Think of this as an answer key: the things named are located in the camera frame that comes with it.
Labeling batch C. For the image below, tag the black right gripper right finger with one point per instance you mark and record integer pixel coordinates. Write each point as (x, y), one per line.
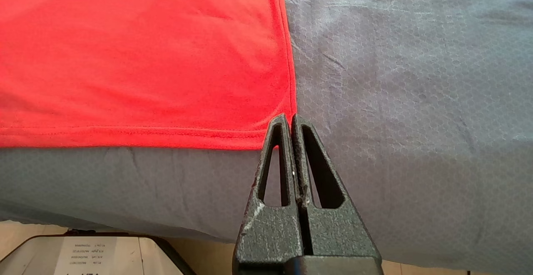
(337, 233)

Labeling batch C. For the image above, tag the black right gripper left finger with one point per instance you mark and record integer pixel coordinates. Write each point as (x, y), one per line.
(270, 233)

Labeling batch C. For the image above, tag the red t-shirt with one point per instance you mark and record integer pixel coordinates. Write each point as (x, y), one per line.
(125, 58)

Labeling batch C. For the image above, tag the white black-rimmed robot base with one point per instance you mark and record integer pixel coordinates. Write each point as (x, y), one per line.
(33, 254)

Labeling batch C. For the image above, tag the blue-grey bed sheet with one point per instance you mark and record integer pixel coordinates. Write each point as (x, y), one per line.
(416, 100)

